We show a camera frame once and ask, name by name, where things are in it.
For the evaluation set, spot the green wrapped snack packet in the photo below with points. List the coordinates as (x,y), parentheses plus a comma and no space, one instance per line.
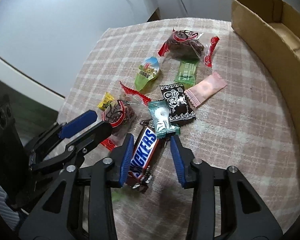
(186,73)

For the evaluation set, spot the Snickers chocolate bar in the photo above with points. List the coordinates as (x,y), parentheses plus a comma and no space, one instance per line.
(147,150)

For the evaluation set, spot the brown cardboard box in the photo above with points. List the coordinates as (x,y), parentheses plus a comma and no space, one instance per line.
(271,28)

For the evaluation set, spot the red date cake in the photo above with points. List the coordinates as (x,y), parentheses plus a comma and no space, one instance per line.
(190,45)
(121,113)

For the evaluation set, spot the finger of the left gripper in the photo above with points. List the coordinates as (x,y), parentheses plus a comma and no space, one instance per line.
(76,125)
(78,147)

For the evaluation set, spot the small yellow candy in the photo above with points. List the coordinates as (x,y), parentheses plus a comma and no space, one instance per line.
(105,102)

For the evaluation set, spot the green jelly cup snack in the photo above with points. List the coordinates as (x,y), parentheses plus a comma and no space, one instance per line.
(148,71)

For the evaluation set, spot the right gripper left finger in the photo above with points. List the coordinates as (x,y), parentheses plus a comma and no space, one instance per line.
(120,166)

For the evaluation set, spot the pink wrapped snack packet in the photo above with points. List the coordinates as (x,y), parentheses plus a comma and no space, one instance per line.
(199,93)

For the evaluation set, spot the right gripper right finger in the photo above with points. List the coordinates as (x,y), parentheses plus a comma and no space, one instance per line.
(182,158)

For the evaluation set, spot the black patterned snack packet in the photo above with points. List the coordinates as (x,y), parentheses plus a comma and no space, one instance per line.
(181,112)

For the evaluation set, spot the pink plaid tablecloth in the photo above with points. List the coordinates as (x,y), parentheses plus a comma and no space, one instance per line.
(247,124)

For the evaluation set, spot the teal mint candy packet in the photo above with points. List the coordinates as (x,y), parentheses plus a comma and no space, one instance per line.
(160,113)

